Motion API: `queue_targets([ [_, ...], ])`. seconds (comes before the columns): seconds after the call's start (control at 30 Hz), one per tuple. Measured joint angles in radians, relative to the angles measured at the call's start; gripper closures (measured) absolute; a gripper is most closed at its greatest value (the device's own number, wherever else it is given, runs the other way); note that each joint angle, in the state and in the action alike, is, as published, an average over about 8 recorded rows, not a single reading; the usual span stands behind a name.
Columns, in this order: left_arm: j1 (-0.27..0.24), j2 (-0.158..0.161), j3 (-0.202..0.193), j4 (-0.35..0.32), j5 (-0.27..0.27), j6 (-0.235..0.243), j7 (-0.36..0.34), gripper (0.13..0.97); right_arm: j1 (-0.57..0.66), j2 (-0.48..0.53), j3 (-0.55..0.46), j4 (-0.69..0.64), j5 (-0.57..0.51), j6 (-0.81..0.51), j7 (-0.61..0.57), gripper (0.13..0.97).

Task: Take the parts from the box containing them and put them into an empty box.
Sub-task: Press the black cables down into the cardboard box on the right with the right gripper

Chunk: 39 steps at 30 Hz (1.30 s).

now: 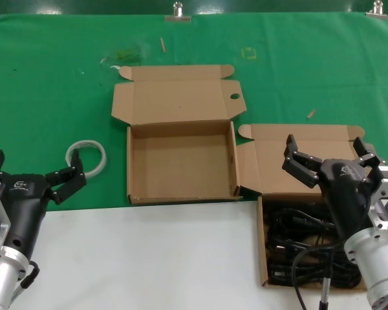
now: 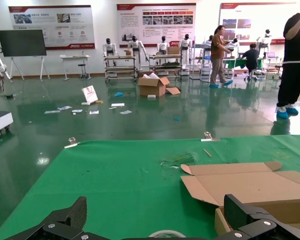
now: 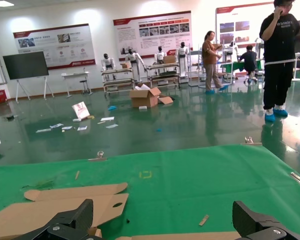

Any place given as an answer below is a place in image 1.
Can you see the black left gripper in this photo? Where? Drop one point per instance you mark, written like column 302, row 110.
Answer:
column 26, row 206

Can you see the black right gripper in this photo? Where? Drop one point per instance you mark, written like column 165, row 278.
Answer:
column 346, row 193

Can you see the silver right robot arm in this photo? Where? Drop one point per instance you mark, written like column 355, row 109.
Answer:
column 378, row 264

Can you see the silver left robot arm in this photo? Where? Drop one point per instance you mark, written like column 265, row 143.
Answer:
column 0, row 281

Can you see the open cardboard mailer box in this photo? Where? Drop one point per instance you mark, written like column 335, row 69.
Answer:
column 271, row 168
column 181, row 161

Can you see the short wooden piece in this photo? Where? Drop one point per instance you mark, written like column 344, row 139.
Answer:
column 311, row 113

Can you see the clear tape roll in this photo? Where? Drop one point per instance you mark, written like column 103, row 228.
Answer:
column 84, row 142

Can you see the green table cloth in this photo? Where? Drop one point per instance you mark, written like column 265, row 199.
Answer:
column 51, row 80

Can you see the clear plastic wrapper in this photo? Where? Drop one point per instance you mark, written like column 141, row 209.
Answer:
column 126, row 55

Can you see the silver binder clip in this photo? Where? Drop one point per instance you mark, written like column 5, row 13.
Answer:
column 178, row 17
column 379, row 14

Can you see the thin wooden stick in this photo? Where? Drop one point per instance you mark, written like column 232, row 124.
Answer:
column 163, row 45

